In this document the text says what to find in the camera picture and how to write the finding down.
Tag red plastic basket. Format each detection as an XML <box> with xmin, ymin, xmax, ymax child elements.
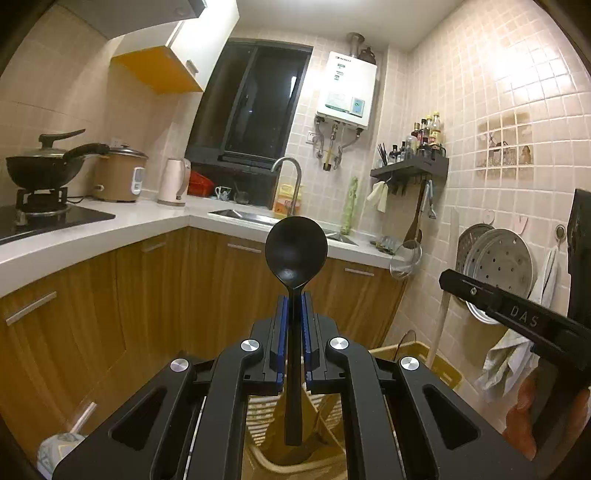
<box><xmin>187</xmin><ymin>171</ymin><xmax>217</xmax><ymax>197</ymax></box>

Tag wooden spoon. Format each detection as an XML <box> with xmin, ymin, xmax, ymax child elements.
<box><xmin>302</xmin><ymin>390</ymin><xmax>345</xmax><ymax>462</ymax></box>

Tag wire loop utensil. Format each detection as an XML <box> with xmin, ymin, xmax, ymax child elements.
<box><xmin>395</xmin><ymin>329</ymin><xmax>417</xmax><ymax>359</ymax></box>

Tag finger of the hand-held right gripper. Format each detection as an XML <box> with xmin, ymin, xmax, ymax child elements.
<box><xmin>567</xmin><ymin>189</ymin><xmax>591</xmax><ymax>326</ymax></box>
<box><xmin>438</xmin><ymin>270</ymin><xmax>591</xmax><ymax>361</ymax></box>

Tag white water heater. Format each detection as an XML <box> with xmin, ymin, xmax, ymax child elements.
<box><xmin>315</xmin><ymin>50</ymin><xmax>378</xmax><ymax>129</ymax></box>

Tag white hanging cloth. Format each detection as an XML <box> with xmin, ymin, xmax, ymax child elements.
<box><xmin>367</xmin><ymin>181</ymin><xmax>389</xmax><ymax>214</ymax></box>

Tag steel faucet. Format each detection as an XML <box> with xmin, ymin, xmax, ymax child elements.
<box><xmin>271</xmin><ymin>157</ymin><xmax>303</xmax><ymax>217</ymax></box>

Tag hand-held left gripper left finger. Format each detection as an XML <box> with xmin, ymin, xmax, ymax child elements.
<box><xmin>52</xmin><ymin>294</ymin><xmax>291</xmax><ymax>480</ymax></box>

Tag black wall shelf rack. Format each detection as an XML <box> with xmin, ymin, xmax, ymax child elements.
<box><xmin>370</xmin><ymin>154</ymin><xmax>450</xmax><ymax>195</ymax></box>

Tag yellow detergent bottle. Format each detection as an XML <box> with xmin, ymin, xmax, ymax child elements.
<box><xmin>273</xmin><ymin>182</ymin><xmax>303</xmax><ymax>220</ymax></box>

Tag green loofah scrubber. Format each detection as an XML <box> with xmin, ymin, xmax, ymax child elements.
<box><xmin>341</xmin><ymin>176</ymin><xmax>360</xmax><ymax>234</ymax></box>

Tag black gas stove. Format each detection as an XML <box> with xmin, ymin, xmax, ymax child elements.
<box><xmin>0</xmin><ymin>187</ymin><xmax>116</xmax><ymax>245</ymax></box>

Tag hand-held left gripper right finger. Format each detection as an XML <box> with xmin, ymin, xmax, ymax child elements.
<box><xmin>301</xmin><ymin>294</ymin><xmax>539</xmax><ymax>480</ymax></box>

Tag steel sink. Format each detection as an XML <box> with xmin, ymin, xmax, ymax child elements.
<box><xmin>208</xmin><ymin>209</ymin><xmax>360</xmax><ymax>247</ymax></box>

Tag white wall cabinet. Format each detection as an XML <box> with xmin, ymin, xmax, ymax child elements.
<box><xmin>110</xmin><ymin>0</ymin><xmax>241</xmax><ymax>95</ymax></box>

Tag large metal steamer tray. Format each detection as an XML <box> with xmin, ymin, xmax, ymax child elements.
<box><xmin>463</xmin><ymin>228</ymin><xmax>539</xmax><ymax>326</ymax></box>

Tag metal mesh strainer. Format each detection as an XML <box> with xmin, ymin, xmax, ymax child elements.
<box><xmin>389</xmin><ymin>240</ymin><xmax>423</xmax><ymax>281</ymax></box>

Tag yellow plastic utensil basket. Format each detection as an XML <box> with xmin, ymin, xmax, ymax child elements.
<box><xmin>242</xmin><ymin>340</ymin><xmax>463</xmax><ymax>480</ymax></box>

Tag small metal steamer tray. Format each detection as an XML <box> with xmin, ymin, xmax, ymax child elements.
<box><xmin>456</xmin><ymin>223</ymin><xmax>495</xmax><ymax>278</ymax></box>

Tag patterned table cloth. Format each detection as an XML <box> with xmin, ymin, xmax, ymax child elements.
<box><xmin>36</xmin><ymin>431</ymin><xmax>88</xmax><ymax>480</ymax></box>

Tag person's right hand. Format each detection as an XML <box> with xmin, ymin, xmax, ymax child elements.
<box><xmin>505</xmin><ymin>364</ymin><xmax>591</xmax><ymax>464</ymax></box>

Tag grey hanging towel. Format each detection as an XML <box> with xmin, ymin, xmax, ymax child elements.
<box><xmin>475</xmin><ymin>244</ymin><xmax>561</xmax><ymax>404</ymax></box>

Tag white electric kettle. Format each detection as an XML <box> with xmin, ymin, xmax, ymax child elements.
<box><xmin>157</xmin><ymin>157</ymin><xmax>192</xmax><ymax>206</ymax></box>

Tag black wok with lid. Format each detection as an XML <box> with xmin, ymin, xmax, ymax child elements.
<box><xmin>6</xmin><ymin>129</ymin><xmax>110</xmax><ymax>191</ymax></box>

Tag dark window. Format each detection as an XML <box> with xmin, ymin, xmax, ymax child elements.
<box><xmin>185</xmin><ymin>38</ymin><xmax>315</xmax><ymax>208</ymax></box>

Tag brown rice cooker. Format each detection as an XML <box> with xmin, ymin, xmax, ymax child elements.
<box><xmin>92</xmin><ymin>144</ymin><xmax>149</xmax><ymax>203</ymax></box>

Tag water heater hoses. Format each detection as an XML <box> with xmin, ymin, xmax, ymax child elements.
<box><xmin>314</xmin><ymin>117</ymin><xmax>361</xmax><ymax>171</ymax></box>

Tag wooden base cabinet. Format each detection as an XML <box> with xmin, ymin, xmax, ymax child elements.
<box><xmin>0</xmin><ymin>225</ymin><xmax>409</xmax><ymax>464</ymax></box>

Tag black spoon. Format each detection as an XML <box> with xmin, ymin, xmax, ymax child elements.
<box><xmin>264</xmin><ymin>215</ymin><xmax>329</xmax><ymax>446</ymax></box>

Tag row of condiment bottles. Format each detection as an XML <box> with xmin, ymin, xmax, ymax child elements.
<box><xmin>388</xmin><ymin>111</ymin><xmax>446</xmax><ymax>164</ymax></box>

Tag white flat utensil handle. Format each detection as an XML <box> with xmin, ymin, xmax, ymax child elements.
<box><xmin>427</xmin><ymin>207</ymin><xmax>458</xmax><ymax>370</ymax></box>

